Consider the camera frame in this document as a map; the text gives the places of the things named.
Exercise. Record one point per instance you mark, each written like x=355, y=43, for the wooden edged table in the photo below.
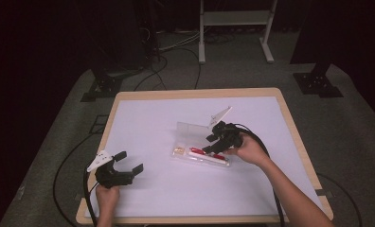
x=195, y=93

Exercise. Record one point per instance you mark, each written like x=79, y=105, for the black floor frame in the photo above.
x=97, y=129

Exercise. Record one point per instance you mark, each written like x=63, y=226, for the red pen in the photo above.
x=196, y=150

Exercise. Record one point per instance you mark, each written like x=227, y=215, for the black tape strip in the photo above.
x=324, y=192

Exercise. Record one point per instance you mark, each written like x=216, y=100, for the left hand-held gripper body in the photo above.
x=113, y=179

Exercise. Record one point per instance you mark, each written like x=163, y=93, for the white metal stand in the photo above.
x=236, y=18

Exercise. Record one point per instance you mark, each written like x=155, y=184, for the grey floor tape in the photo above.
x=21, y=191

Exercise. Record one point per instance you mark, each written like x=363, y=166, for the white table mat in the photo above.
x=151, y=126

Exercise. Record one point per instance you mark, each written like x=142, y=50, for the white pen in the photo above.
x=207, y=158

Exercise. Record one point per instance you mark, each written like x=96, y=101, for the person's right hand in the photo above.
x=252, y=151

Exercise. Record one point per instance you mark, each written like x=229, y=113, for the person's left hand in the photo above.
x=108, y=200

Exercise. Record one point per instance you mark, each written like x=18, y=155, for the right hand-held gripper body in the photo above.
x=230, y=135

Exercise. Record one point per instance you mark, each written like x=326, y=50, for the black stand base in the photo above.
x=316, y=83
x=105, y=85

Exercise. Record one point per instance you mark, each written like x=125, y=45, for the clear plastic pencil case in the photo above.
x=192, y=135

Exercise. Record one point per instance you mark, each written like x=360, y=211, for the small beige eraser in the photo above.
x=179, y=150

